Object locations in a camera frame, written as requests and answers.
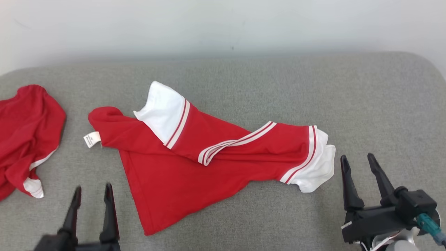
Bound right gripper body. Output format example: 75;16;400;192
341;204;418;244

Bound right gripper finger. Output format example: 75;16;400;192
367;153;398;206
340;155;365;211

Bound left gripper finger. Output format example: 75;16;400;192
57;186;82;241
100;183;120;243

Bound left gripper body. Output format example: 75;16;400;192
34;234;121;251

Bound red Bulls basketball jersey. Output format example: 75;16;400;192
84;81;336;236

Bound red Bulls basketball shorts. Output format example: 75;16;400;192
0;84;67;202

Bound teal right camera connector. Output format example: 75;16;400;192
415;213;446;245

